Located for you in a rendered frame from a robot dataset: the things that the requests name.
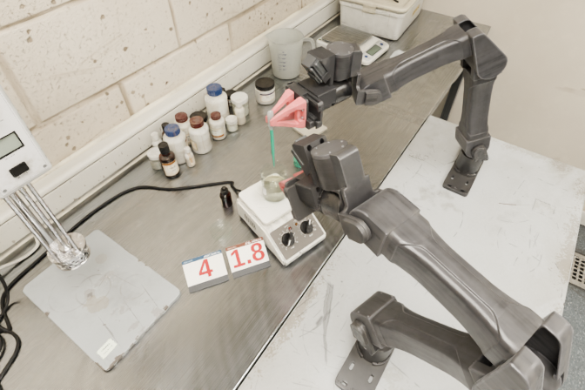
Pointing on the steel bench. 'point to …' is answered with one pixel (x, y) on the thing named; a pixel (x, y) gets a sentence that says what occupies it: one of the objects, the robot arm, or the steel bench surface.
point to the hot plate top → (255, 202)
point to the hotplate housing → (272, 231)
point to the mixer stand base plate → (104, 299)
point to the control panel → (296, 236)
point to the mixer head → (17, 151)
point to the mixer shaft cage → (75, 250)
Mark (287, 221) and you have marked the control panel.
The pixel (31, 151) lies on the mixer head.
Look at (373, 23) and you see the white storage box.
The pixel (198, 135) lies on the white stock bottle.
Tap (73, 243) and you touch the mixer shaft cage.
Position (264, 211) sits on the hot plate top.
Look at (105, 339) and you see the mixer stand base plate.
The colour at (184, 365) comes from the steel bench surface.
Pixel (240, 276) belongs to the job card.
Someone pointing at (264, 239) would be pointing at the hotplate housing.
